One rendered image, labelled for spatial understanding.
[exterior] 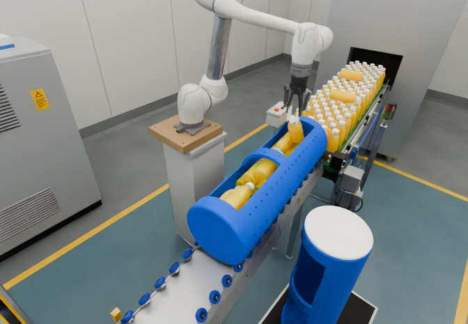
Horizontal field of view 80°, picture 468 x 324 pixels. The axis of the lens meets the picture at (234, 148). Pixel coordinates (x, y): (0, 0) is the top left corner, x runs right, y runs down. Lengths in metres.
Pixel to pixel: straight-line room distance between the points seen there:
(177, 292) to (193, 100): 1.02
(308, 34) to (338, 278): 0.99
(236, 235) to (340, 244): 0.45
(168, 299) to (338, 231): 0.73
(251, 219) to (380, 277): 1.66
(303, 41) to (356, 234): 0.82
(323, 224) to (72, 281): 1.89
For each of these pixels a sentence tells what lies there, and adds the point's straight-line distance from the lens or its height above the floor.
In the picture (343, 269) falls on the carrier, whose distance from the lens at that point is 1.28.
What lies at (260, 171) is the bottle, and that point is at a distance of 1.25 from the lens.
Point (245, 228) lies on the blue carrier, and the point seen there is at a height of 1.18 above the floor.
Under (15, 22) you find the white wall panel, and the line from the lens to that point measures 3.52.
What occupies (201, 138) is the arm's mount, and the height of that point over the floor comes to 1.05.
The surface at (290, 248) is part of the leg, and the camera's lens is 2.33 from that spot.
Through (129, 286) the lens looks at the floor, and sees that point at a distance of 2.38.
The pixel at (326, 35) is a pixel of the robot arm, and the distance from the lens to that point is 1.39.
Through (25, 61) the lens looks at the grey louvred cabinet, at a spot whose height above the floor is 1.40.
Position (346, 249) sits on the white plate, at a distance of 1.26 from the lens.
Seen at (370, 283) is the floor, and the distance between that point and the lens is 2.51.
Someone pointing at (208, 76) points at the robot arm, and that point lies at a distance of 1.81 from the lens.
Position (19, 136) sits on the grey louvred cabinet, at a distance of 2.37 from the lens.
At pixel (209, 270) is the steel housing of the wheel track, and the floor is 0.93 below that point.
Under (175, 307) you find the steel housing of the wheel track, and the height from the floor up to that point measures 0.93.
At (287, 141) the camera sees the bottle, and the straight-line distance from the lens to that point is 1.57.
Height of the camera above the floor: 1.99
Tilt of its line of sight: 35 degrees down
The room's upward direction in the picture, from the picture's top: 1 degrees clockwise
